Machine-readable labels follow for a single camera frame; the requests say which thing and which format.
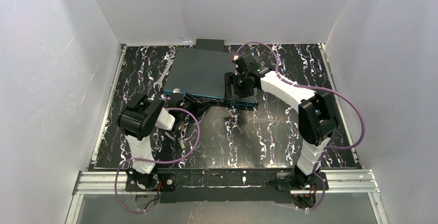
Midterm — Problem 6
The large dark network switch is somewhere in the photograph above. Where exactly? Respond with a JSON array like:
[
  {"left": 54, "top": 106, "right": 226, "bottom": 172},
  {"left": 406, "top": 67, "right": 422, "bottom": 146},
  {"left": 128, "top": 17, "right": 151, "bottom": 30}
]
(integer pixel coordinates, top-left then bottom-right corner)
[{"left": 163, "top": 47, "right": 258, "bottom": 107}]

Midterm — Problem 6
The small grey plug module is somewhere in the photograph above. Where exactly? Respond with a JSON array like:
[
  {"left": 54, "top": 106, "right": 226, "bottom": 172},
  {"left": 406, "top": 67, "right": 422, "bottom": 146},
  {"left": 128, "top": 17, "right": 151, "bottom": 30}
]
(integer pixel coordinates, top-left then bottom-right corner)
[{"left": 165, "top": 132, "right": 176, "bottom": 142}]

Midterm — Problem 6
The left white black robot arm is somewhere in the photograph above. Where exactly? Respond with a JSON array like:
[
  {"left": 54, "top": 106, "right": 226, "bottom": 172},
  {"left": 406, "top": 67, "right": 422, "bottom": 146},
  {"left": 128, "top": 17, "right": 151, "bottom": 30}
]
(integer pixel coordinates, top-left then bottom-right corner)
[{"left": 117, "top": 92, "right": 218, "bottom": 174}]

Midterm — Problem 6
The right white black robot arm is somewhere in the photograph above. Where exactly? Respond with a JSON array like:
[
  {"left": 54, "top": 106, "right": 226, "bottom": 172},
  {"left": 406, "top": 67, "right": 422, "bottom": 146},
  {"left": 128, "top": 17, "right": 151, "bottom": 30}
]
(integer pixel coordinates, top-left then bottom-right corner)
[{"left": 224, "top": 70, "right": 339, "bottom": 176}]

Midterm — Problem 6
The silver open-end wrench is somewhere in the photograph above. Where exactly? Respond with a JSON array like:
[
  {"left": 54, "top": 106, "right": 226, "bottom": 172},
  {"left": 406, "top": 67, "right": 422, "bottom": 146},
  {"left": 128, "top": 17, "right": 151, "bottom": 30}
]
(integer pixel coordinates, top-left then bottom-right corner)
[{"left": 153, "top": 59, "right": 174, "bottom": 90}]

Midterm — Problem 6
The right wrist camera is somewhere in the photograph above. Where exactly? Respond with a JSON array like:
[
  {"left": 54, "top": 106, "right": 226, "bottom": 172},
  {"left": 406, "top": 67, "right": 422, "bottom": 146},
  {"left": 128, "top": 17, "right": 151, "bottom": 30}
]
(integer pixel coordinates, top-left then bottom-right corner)
[{"left": 233, "top": 54, "right": 263, "bottom": 75}]

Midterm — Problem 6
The small black switch box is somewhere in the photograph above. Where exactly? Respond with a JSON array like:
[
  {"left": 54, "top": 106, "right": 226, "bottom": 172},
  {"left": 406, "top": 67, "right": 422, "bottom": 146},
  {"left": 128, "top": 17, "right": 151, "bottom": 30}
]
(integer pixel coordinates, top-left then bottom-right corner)
[{"left": 195, "top": 39, "right": 225, "bottom": 52}]

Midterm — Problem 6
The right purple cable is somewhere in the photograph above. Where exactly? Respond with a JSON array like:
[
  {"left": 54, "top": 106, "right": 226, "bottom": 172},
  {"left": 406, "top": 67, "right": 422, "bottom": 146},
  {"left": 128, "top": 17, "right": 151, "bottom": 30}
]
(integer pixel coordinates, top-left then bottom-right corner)
[{"left": 234, "top": 42, "right": 366, "bottom": 211}]

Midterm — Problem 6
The purple cable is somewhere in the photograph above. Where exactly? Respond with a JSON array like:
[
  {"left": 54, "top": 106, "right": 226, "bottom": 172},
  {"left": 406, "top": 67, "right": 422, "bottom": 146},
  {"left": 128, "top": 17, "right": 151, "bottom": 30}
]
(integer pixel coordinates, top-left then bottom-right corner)
[
  {"left": 234, "top": 42, "right": 366, "bottom": 211},
  {"left": 114, "top": 95, "right": 201, "bottom": 214}
]

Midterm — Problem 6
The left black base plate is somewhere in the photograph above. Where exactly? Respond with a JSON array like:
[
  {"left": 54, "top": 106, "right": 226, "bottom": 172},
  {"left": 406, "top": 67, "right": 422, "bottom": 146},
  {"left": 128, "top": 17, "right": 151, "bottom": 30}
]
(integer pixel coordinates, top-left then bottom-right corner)
[{"left": 126, "top": 168, "right": 176, "bottom": 192}]

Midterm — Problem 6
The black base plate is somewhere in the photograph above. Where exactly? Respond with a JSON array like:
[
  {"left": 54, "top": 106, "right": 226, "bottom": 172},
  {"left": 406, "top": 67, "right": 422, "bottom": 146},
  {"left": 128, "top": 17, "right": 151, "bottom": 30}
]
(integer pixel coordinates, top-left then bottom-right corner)
[
  {"left": 126, "top": 168, "right": 176, "bottom": 192},
  {"left": 265, "top": 169, "right": 329, "bottom": 191}
]

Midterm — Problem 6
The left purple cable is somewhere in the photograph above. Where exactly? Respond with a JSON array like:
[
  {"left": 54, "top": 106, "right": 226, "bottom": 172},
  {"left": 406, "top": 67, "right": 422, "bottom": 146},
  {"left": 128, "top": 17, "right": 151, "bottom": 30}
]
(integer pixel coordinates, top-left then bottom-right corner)
[{"left": 114, "top": 95, "right": 201, "bottom": 214}]

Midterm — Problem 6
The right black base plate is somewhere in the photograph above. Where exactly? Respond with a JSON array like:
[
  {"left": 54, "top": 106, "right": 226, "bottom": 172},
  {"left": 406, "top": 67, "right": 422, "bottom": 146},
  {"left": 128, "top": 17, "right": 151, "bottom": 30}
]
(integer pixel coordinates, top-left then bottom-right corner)
[{"left": 265, "top": 169, "right": 329, "bottom": 191}]

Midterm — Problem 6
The aluminium front rail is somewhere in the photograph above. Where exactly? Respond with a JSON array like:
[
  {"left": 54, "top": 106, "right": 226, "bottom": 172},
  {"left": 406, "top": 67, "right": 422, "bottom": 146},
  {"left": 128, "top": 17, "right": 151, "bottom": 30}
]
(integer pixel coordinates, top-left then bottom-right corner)
[{"left": 73, "top": 169, "right": 380, "bottom": 194}]

